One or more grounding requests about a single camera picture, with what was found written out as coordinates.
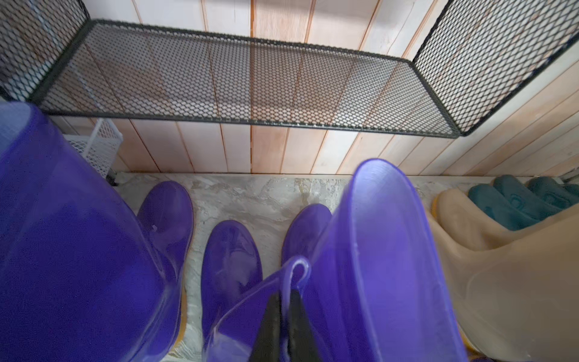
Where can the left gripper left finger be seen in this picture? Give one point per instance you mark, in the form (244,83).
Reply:
(267,345)

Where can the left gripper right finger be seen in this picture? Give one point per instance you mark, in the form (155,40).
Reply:
(301,342)

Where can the purple boot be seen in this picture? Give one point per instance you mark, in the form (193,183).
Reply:
(83,277)
(374,288)
(235,294)

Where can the beige boot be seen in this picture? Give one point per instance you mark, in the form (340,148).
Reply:
(514,293)

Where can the large teal boot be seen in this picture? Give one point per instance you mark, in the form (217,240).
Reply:
(498,208)

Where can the black mesh basket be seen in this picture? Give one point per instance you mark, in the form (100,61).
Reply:
(477,56)

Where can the white wire shelf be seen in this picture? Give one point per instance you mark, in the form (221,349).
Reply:
(99,148)

